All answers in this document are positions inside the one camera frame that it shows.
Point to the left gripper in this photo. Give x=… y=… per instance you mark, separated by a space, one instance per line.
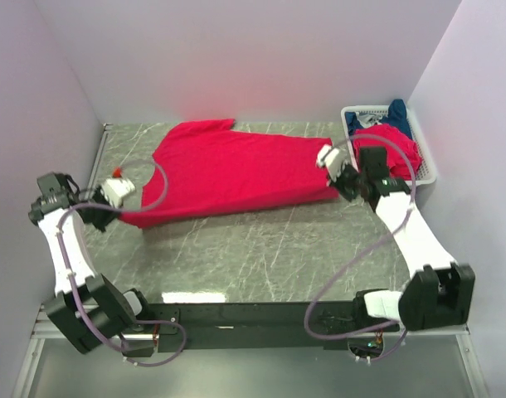
x=109 y=218

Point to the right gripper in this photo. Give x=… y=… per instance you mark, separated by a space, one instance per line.
x=338 y=182

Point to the red t shirt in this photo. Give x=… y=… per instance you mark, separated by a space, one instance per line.
x=208 y=169
x=397 y=166

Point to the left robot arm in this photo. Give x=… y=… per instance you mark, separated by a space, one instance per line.
x=87 y=308

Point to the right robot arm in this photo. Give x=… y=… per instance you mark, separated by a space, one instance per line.
x=439 y=292

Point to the red t shirt in basket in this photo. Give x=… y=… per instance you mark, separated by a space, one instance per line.
x=397 y=166

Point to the white plastic laundry basket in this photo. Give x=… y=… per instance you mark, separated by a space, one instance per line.
x=426 y=173

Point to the blue t shirt in basket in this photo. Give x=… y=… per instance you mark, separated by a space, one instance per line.
x=396 y=116

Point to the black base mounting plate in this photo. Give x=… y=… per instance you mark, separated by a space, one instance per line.
x=261 y=325

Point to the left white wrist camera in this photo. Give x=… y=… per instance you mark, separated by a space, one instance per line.
x=116 y=189

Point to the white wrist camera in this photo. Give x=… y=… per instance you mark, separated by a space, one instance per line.
x=332 y=160
x=116 y=189

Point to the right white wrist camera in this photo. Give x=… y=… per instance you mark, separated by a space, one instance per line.
x=332 y=160

